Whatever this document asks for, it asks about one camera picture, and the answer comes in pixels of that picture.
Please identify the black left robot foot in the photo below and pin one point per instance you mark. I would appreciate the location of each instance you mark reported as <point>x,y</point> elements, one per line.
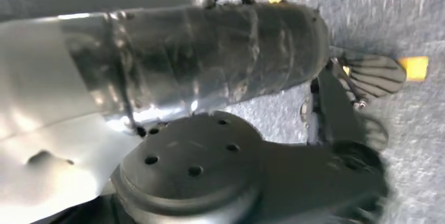
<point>375,74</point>

